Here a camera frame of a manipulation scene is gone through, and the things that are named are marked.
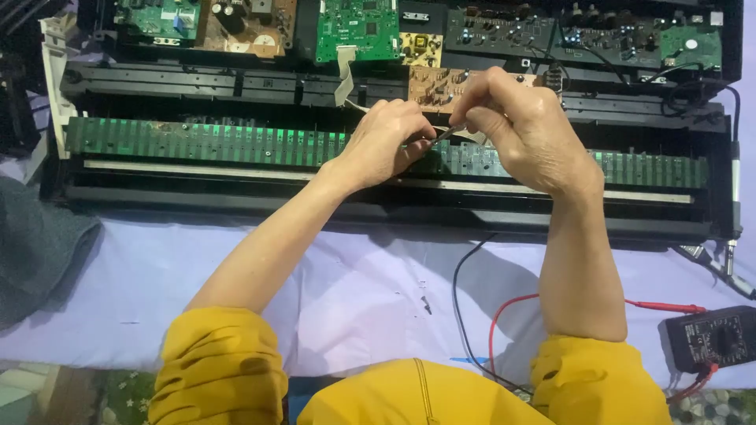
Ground person's right hand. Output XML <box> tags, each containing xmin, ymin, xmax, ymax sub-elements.
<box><xmin>449</xmin><ymin>66</ymin><xmax>604</xmax><ymax>201</ymax></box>

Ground person's left hand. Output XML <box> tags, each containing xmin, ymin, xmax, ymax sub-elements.
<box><xmin>322</xmin><ymin>98</ymin><xmax>439</xmax><ymax>194</ymax></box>

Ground thin metal tweezers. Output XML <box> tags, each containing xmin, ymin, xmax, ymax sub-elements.
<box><xmin>430</xmin><ymin>123</ymin><xmax>469</xmax><ymax>146</ymax></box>

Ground small brown circuit board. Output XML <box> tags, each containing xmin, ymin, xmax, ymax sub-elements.
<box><xmin>408</xmin><ymin>65</ymin><xmax>562</xmax><ymax>115</ymax></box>

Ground small yellow circuit board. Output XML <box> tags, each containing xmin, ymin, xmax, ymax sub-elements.
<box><xmin>399</xmin><ymin>32</ymin><xmax>444</xmax><ymax>68</ymax></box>

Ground long dark control panel board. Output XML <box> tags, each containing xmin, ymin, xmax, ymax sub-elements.
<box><xmin>444</xmin><ymin>5</ymin><xmax>662</xmax><ymax>69</ymax></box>

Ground large green main circuit board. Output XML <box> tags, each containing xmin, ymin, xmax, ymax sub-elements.
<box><xmin>315</xmin><ymin>0</ymin><xmax>402</xmax><ymax>65</ymax></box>

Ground pale lilac cloth sheet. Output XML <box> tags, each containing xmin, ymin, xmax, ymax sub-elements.
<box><xmin>0</xmin><ymin>89</ymin><xmax>756</xmax><ymax>392</ymax></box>

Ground brown power supply board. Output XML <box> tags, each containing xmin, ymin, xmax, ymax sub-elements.
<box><xmin>196</xmin><ymin>0</ymin><xmax>297</xmax><ymax>59</ymax></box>

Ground black multimeter probe lead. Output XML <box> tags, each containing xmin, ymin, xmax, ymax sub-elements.
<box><xmin>451</xmin><ymin>233</ymin><xmax>534</xmax><ymax>395</ymax></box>

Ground black keyboard chassis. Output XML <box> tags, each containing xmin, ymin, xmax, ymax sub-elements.
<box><xmin>38</xmin><ymin>0</ymin><xmax>745</xmax><ymax>244</ymax></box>

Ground long silver metal strip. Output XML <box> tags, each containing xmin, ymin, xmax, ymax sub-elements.
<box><xmin>83</xmin><ymin>159</ymin><xmax>695</xmax><ymax>205</ymax></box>

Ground small green board white disc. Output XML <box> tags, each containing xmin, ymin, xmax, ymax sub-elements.
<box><xmin>659</xmin><ymin>26</ymin><xmax>723</xmax><ymax>72</ymax></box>

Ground long green key contact board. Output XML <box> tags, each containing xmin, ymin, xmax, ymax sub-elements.
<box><xmin>64</xmin><ymin>116</ymin><xmax>710</xmax><ymax>190</ymax></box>

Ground red multimeter probe lead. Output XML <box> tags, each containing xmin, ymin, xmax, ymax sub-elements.
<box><xmin>488</xmin><ymin>293</ymin><xmax>720</xmax><ymax>406</ymax></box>

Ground silver audio jack plug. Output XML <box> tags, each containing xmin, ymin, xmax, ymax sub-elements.
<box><xmin>673</xmin><ymin>235</ymin><xmax>756</xmax><ymax>300</ymax></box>

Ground green circuit board blue connector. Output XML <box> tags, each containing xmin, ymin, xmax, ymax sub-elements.
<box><xmin>114</xmin><ymin>0</ymin><xmax>202</xmax><ymax>43</ymax></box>

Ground yellow jacket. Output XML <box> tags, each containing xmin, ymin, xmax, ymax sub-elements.
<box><xmin>147</xmin><ymin>306</ymin><xmax>674</xmax><ymax>425</ymax></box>

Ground black multimeter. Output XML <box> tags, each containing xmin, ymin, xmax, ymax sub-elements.
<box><xmin>658</xmin><ymin>305</ymin><xmax>756</xmax><ymax>374</ymax></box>

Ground patterned floor mat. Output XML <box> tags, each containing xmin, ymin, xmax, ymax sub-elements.
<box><xmin>0</xmin><ymin>360</ymin><xmax>756</xmax><ymax>425</ymax></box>

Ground white plastic end cap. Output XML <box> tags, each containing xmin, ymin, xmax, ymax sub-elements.
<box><xmin>38</xmin><ymin>14</ymin><xmax>81</xmax><ymax>160</ymax></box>

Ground grey towel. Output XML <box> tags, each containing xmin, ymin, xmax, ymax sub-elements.
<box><xmin>0</xmin><ymin>173</ymin><xmax>105</xmax><ymax>331</ymax></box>

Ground black plastic casing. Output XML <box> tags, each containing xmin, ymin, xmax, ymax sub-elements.
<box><xmin>0</xmin><ymin>0</ymin><xmax>67</xmax><ymax>159</ymax></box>

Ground grey flat ribbon cable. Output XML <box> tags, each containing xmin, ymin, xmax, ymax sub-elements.
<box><xmin>334</xmin><ymin>46</ymin><xmax>490</xmax><ymax>146</ymax></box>

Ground black and grey cable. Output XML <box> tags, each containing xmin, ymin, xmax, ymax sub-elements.
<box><xmin>641</xmin><ymin>61</ymin><xmax>743</xmax><ymax>238</ymax></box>

